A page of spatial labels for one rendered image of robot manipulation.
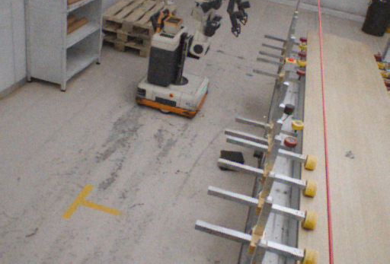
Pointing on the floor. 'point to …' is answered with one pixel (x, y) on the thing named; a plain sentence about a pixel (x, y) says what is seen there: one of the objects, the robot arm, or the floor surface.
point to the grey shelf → (39, 19)
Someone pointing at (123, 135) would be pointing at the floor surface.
